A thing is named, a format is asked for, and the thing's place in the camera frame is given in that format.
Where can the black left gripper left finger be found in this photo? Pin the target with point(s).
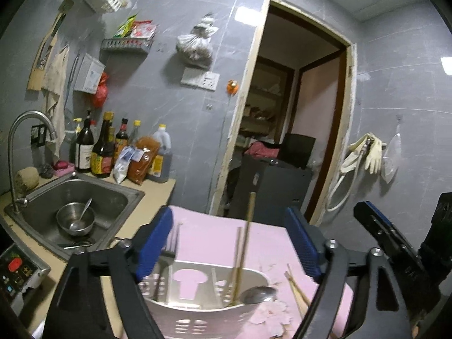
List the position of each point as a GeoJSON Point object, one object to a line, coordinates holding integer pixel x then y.
{"type": "Point", "coordinates": [78, 309]}

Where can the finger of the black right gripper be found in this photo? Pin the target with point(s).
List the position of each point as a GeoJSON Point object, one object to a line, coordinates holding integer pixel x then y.
{"type": "Point", "coordinates": [401, 255]}

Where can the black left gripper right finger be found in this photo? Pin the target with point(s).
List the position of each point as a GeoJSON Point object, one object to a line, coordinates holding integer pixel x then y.
{"type": "Point", "coordinates": [378, 309]}

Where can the pale chopstick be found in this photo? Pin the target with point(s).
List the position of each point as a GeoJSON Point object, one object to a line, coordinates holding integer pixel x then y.
{"type": "Point", "coordinates": [302, 304]}

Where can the white plastic utensil holder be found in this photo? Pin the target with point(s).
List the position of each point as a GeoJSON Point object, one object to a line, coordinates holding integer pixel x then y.
{"type": "Point", "coordinates": [187, 301]}

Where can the metal spoon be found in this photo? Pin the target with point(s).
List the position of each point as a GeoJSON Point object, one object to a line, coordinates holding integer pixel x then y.
{"type": "Point", "coordinates": [257, 295]}

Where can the tan wooden chopstick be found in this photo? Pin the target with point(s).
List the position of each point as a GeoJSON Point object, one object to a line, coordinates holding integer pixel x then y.
{"type": "Point", "coordinates": [250, 216]}
{"type": "Point", "coordinates": [288, 269]}

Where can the light bamboo chopstick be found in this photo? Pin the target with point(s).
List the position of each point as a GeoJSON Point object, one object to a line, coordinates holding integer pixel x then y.
{"type": "Point", "coordinates": [229, 287]}

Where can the right hand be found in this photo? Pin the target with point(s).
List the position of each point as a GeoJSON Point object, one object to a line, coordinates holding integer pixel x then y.
{"type": "Point", "coordinates": [416, 330]}

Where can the clear plastic bag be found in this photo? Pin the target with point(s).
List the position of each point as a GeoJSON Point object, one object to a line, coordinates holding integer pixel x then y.
{"type": "Point", "coordinates": [391, 159]}

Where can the ladle in bowl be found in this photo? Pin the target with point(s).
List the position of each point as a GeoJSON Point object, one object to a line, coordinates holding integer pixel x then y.
{"type": "Point", "coordinates": [79, 224]}

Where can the steel sink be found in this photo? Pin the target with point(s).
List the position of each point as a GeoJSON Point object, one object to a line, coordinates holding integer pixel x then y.
{"type": "Point", "coordinates": [112, 205]}

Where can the steel bowl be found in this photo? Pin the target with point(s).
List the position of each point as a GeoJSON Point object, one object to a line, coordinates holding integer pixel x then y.
{"type": "Point", "coordinates": [69, 213]}

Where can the cream rubber gloves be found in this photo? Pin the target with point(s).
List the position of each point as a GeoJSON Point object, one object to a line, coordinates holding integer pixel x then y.
{"type": "Point", "coordinates": [367, 149]}

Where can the dark grey cabinet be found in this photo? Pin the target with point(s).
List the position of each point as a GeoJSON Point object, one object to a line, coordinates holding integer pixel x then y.
{"type": "Point", "coordinates": [277, 185]}

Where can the pink floral tablecloth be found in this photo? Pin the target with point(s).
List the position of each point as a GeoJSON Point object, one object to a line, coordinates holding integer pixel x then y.
{"type": "Point", "coordinates": [211, 240]}

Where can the white food packet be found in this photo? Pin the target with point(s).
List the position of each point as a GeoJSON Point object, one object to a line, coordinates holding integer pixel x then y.
{"type": "Point", "coordinates": [121, 166]}

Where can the dark soy sauce bottle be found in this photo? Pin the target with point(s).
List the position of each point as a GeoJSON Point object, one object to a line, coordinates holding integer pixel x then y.
{"type": "Point", "coordinates": [102, 152]}

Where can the large oil jug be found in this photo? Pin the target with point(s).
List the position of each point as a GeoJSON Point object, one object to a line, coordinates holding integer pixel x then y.
{"type": "Point", "coordinates": [160, 168]}

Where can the red cloth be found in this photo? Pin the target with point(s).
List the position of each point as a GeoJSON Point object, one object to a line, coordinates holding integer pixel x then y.
{"type": "Point", "coordinates": [259, 150]}

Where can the dark vinegar bottle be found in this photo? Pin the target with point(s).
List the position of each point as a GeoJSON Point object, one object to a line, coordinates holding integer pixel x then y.
{"type": "Point", "coordinates": [84, 146]}

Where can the orange spice bag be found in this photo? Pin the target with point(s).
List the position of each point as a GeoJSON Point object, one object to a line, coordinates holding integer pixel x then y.
{"type": "Point", "coordinates": [146, 151]}

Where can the red plastic bag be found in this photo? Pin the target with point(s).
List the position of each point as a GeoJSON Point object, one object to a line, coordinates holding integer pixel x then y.
{"type": "Point", "coordinates": [99, 98]}

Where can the hanging beige cloth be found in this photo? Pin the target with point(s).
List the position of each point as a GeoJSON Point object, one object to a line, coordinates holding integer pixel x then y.
{"type": "Point", "coordinates": [53, 88]}

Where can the wooden knife holder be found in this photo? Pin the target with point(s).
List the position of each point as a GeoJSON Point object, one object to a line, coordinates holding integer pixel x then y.
{"type": "Point", "coordinates": [39, 66]}

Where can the hanging bag of food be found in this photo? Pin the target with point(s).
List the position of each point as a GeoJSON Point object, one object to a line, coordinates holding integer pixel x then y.
{"type": "Point", "coordinates": [195, 48]}

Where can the wooden door frame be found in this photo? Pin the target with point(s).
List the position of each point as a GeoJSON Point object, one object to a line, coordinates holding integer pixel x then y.
{"type": "Point", "coordinates": [299, 78]}

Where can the orange wall hook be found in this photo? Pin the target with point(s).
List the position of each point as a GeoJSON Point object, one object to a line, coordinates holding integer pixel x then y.
{"type": "Point", "coordinates": [232, 87]}

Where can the white wall box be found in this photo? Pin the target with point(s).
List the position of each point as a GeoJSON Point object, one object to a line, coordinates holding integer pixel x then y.
{"type": "Point", "coordinates": [89, 74]}

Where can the white wall socket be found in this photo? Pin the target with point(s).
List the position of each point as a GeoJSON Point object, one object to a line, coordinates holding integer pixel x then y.
{"type": "Point", "coordinates": [202, 79]}

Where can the grey wall shelf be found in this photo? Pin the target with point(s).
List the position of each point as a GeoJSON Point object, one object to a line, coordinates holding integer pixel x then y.
{"type": "Point", "coordinates": [123, 45]}

